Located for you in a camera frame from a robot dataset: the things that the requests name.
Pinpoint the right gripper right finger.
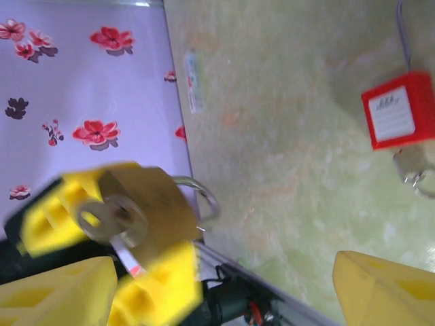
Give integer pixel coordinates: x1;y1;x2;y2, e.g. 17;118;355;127
332;250;435;326

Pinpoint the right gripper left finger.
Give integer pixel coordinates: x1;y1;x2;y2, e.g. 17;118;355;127
0;256;119;326

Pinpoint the silver key with hole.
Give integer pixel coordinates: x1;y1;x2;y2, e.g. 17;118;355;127
76;194;150;246

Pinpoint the brass padlock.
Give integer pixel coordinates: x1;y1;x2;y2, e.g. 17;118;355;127
97;164;222;269

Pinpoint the small key with ring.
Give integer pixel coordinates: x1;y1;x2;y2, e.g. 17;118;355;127
392;147;435;200

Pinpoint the red plastic padlock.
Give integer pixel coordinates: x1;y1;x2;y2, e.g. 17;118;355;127
360;0;435;151

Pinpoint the white printed sticker label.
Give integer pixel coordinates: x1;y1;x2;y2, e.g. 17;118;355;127
184;50;206;115

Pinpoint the long aluminium frame rail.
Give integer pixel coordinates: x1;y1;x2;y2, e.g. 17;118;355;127
199;241;341;326

